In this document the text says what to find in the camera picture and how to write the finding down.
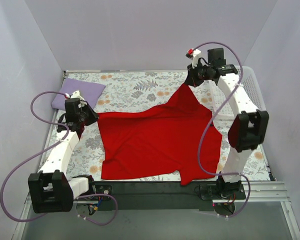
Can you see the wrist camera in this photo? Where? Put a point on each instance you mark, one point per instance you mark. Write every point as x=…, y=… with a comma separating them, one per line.
x=77, y=95
x=194, y=55

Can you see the white plastic basket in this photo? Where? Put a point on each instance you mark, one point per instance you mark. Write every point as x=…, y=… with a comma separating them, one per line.
x=251, y=86

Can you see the folded lilac t shirt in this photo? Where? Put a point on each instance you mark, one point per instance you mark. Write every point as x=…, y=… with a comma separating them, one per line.
x=87, y=91

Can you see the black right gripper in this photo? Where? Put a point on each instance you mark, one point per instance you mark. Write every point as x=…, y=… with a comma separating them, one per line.
x=190, y=78

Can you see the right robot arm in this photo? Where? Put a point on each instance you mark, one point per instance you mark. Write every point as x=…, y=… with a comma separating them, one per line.
x=248, y=129

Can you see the aluminium table frame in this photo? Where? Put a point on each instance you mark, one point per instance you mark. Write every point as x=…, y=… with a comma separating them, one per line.
x=265, y=214

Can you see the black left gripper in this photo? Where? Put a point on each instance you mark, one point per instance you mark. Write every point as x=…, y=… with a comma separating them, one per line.
x=89, y=114

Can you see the floral table mat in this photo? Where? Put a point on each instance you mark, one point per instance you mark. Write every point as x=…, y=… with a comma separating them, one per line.
x=137, y=92

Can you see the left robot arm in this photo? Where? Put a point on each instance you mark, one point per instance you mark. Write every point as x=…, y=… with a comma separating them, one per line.
x=50, y=190

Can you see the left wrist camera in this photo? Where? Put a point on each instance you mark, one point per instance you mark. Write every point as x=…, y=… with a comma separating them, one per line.
x=77, y=95

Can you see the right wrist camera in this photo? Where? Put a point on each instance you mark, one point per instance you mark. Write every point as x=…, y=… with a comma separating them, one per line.
x=194, y=55

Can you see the red t shirt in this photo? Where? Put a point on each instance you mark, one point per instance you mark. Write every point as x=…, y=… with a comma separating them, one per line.
x=172, y=137

